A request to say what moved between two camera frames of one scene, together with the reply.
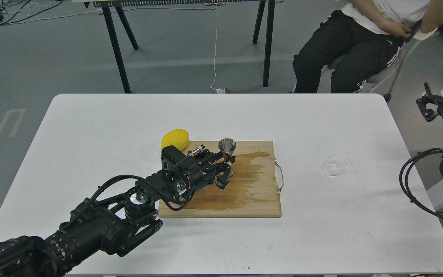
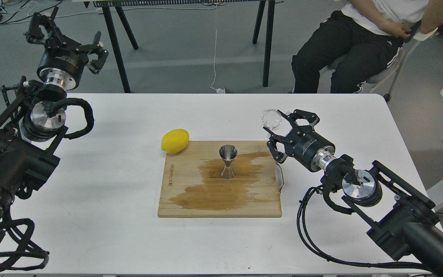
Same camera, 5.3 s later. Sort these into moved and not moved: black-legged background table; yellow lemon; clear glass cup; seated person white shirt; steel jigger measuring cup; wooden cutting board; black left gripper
Moved: steel jigger measuring cup; black left gripper; clear glass cup
Not moved: wooden cutting board; seated person white shirt; yellow lemon; black-legged background table
